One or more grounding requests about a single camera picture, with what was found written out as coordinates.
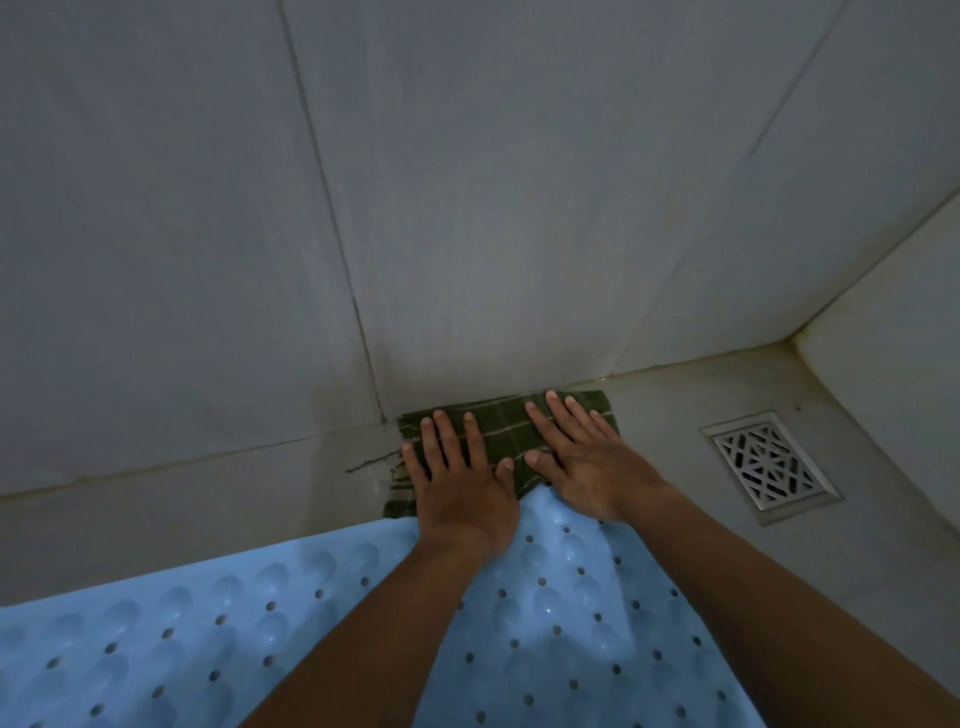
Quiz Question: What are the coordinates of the person's right hand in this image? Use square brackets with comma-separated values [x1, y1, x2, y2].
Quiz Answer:
[522, 389, 674, 525]

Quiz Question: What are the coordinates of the person's left hand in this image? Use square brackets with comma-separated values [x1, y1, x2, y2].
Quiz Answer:
[401, 408, 522, 555]

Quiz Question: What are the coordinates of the dark green checked cloth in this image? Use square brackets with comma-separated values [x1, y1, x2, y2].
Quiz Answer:
[345, 389, 623, 521]

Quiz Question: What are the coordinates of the person's left forearm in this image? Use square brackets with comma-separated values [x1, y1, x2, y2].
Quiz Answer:
[238, 534, 517, 728]

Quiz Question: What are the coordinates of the person's right forearm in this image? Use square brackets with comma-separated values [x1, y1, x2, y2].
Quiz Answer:
[615, 483, 960, 728]

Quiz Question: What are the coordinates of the square metal floor drain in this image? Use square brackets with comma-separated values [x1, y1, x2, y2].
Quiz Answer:
[699, 410, 844, 527]

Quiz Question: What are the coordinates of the light blue rubber bath mat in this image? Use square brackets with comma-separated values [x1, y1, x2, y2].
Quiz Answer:
[0, 491, 768, 728]

